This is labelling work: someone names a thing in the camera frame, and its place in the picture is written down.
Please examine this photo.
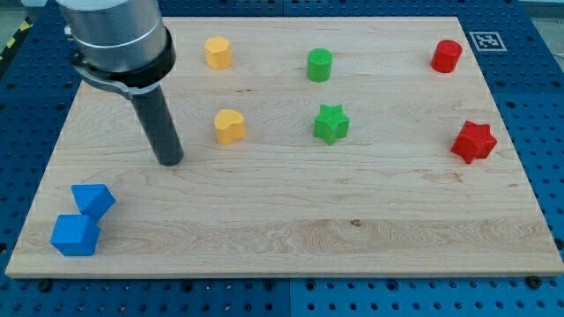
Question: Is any blue triangle block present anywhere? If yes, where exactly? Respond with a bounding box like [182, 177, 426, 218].
[70, 184, 115, 222]

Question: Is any yellow hexagon block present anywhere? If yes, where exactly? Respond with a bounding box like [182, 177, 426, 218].
[204, 36, 233, 70]

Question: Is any green star block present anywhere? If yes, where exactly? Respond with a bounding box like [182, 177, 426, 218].
[313, 104, 350, 145]

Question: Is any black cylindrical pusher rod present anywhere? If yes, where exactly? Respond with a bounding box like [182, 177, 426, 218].
[131, 86, 184, 166]

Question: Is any red star block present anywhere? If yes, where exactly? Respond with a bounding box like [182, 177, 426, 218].
[450, 121, 497, 165]

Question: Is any wooden board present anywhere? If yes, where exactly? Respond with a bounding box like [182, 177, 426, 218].
[6, 17, 563, 279]

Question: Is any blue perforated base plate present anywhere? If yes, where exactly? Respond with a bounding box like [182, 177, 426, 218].
[1, 1, 563, 316]

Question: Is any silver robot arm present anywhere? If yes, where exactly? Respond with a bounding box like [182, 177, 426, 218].
[56, 0, 175, 100]

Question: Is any blue cube block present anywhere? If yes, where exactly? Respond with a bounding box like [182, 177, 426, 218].
[50, 214, 100, 256]

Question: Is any green cylinder block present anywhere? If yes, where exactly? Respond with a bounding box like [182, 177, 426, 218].
[307, 48, 333, 83]

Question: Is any yellow heart block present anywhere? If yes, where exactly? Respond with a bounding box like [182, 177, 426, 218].
[214, 108, 246, 145]

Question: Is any red cylinder block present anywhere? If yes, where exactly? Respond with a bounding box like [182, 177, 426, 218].
[430, 40, 463, 73]

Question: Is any fiducial marker tag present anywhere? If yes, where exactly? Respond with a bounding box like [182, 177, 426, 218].
[470, 31, 507, 52]

